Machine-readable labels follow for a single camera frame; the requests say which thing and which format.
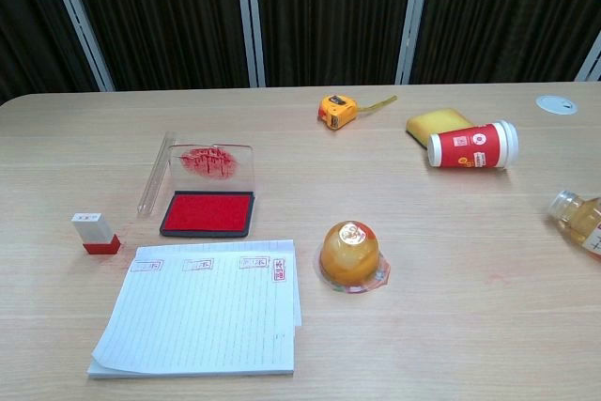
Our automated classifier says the white and red stamp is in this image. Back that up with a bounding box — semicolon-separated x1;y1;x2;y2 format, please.
70;212;122;256

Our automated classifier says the yellow tape measure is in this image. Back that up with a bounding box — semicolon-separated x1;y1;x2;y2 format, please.
317;94;399;131

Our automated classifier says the orange fruit jelly cup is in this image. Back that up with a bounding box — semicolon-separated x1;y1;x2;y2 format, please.
313;220;392;293

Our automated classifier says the red ink pad clear lid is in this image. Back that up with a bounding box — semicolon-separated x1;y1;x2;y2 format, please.
159;143;257;239

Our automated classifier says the clear glass test tube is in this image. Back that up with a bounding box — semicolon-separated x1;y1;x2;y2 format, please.
136;131;177;218

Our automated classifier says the yellow sponge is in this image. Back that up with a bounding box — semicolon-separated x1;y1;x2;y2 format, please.
405;107;475;148

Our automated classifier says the black pleated partition panel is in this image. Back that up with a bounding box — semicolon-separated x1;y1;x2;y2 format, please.
411;0;601;84
63;0;250;91
253;0;418;88
0;0;100;106

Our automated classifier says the red paper cup white lid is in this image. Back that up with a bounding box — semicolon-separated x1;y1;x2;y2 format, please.
426;119;520;171

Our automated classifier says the lined paper notepad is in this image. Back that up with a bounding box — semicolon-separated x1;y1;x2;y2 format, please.
86;239;303;379

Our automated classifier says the white round table grommet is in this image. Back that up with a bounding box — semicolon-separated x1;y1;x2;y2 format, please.
535;94;578;116

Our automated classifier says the tea bottle with label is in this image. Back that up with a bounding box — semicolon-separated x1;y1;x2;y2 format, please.
547;190;601;261

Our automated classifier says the white partition frame post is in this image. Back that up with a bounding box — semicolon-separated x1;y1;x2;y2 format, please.
393;0;434;86
41;0;116;92
233;0;268;88
575;29;601;83

